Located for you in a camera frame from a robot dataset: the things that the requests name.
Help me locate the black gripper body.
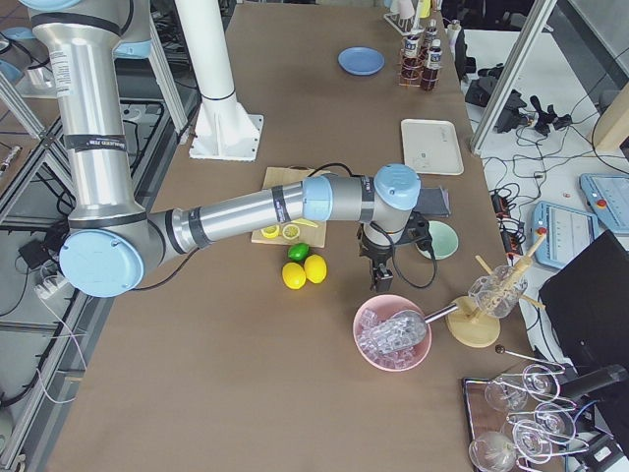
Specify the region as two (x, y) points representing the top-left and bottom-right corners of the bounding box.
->
(359, 236), (392, 275)

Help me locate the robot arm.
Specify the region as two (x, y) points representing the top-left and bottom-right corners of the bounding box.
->
(28, 1), (421, 298)

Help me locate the blue plate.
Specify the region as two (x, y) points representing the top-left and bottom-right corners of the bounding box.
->
(337, 46), (385, 77)

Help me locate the pink bowl with ice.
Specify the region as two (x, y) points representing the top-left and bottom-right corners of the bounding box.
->
(353, 294), (431, 372)

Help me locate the metal ice scoop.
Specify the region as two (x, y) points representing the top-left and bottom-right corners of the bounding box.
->
(366, 304), (457, 354)

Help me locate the yellow lemon far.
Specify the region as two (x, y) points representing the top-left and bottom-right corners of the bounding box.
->
(304, 255), (327, 284)

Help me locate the yellow lemon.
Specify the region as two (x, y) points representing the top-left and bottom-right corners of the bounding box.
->
(281, 262), (307, 290)
(304, 255), (327, 284)

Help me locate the green bowl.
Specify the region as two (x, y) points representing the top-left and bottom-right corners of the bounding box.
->
(429, 220), (459, 261)

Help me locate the wooden cutting board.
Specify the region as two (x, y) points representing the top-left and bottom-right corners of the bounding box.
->
(251, 167), (326, 248)

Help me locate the grey folded cloth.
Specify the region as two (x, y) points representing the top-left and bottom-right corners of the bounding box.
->
(415, 187), (451, 217)

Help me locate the green lime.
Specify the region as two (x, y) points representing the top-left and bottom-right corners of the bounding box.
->
(288, 243), (310, 262)

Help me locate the yellow lemon near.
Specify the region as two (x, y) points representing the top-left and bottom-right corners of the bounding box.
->
(281, 262), (307, 290)

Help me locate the lemon half upper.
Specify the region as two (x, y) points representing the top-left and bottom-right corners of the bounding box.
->
(281, 223), (301, 241)

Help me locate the lemon half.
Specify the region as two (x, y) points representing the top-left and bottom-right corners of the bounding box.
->
(260, 225), (281, 239)
(281, 223), (301, 241)

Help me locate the wooden cup stand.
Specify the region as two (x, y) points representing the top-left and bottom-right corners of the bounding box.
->
(446, 233), (545, 348)

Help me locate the lemon half lower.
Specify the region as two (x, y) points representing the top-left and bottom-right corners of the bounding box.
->
(260, 225), (281, 239)

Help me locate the clear glass mug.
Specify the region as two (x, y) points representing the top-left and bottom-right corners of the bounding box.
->
(468, 265), (528, 319)

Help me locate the cream rabbit tray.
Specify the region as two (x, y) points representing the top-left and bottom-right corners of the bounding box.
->
(401, 118), (464, 176)

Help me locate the dark drink bottle two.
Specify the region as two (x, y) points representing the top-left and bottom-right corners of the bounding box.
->
(420, 39), (442, 91)

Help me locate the blue teach pendant near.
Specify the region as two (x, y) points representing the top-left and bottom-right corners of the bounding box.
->
(532, 201), (600, 269)

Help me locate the blue teach pendant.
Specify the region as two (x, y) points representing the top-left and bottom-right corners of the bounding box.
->
(579, 173), (629, 235)
(532, 201), (600, 269)

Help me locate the dark drink bottle one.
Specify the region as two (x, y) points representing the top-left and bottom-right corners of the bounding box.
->
(400, 28), (424, 83)

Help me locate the wine glass rack tray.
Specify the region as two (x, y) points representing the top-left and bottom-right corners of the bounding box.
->
(468, 344), (590, 471)

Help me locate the dark drink bottle three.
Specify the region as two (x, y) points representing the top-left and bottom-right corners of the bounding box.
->
(423, 19), (437, 49)

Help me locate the white cup rack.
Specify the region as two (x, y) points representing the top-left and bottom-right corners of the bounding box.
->
(383, 0), (432, 36)

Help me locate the blue teach pendant far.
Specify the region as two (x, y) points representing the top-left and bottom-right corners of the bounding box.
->
(579, 173), (629, 235)

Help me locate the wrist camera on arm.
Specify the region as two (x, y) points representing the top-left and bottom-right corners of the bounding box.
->
(395, 211), (432, 251)

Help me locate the copper wire bottle rack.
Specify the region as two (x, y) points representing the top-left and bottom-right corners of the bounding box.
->
(398, 29), (442, 91)

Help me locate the white pillar mount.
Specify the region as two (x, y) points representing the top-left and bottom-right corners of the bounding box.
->
(176, 0), (263, 162)

